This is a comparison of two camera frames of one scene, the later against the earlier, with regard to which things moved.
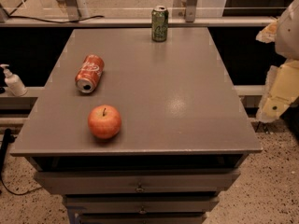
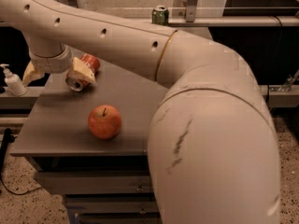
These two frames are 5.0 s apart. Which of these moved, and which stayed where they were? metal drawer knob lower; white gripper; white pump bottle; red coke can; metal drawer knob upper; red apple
Moved: red coke can; white gripper
Stayed: metal drawer knob upper; white pump bottle; red apple; metal drawer knob lower
